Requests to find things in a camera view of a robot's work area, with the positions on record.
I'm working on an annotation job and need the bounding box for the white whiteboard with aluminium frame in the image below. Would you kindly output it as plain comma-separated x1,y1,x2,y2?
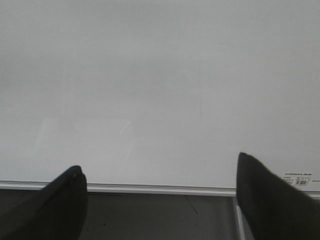
0,0,320,196

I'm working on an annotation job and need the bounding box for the grey whiteboard stand leg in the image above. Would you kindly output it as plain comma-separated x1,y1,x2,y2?
232,197,254,240

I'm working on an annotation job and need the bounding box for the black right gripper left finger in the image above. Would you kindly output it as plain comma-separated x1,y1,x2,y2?
0,165,88,240

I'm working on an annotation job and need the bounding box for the white barcode label sticker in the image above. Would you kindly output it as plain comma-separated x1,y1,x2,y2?
282,172,313,187

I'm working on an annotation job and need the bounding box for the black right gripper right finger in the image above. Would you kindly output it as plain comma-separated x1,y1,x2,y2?
236,152,320,240

